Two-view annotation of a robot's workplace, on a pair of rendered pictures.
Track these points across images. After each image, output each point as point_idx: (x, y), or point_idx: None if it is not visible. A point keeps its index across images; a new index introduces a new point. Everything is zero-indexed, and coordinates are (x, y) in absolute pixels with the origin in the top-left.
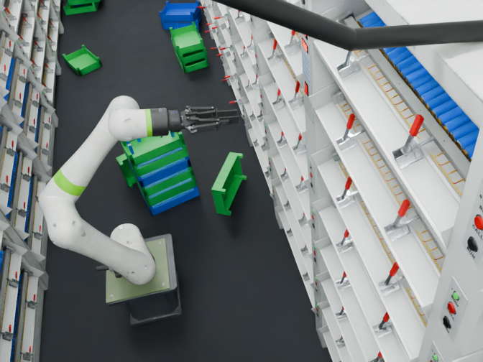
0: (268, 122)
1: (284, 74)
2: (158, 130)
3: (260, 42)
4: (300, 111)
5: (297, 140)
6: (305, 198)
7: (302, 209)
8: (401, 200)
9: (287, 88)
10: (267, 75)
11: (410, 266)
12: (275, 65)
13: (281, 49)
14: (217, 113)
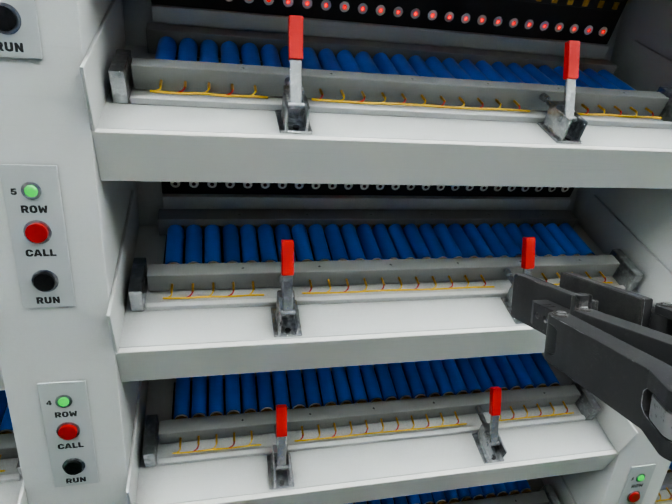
0: (134, 502)
1: (391, 122)
2: None
3: (98, 123)
4: (590, 134)
5: (475, 307)
6: (521, 445)
7: (557, 460)
8: None
9: (471, 132)
10: (118, 293)
11: None
12: (315, 125)
13: (256, 88)
14: (596, 309)
